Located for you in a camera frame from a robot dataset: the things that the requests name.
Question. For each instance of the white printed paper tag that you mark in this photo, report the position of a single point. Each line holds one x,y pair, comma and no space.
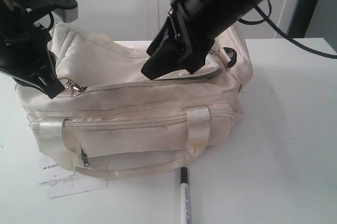
75,184

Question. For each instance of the cream fabric duffel bag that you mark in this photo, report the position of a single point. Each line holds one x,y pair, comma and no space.
125,125

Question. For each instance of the black and white marker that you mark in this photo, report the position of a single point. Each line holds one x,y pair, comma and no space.
185,196

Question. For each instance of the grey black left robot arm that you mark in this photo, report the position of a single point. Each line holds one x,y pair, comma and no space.
24,53

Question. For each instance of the white brand hang tag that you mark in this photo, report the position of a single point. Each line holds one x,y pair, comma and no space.
50,170

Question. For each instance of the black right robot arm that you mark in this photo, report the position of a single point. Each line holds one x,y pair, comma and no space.
189,33

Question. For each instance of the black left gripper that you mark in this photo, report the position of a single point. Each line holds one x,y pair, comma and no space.
24,53

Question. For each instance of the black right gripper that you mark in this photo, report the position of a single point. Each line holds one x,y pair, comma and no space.
187,36

